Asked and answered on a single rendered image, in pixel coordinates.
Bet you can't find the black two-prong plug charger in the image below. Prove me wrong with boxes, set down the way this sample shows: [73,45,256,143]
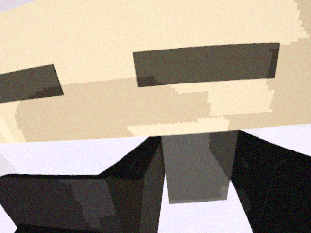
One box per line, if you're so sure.
[162,131,238,203]

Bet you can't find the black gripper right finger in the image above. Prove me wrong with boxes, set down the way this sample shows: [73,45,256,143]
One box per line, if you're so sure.
[230,129,311,233]

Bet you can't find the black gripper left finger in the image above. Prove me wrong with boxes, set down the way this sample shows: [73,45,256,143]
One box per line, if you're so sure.
[0,135,166,233]

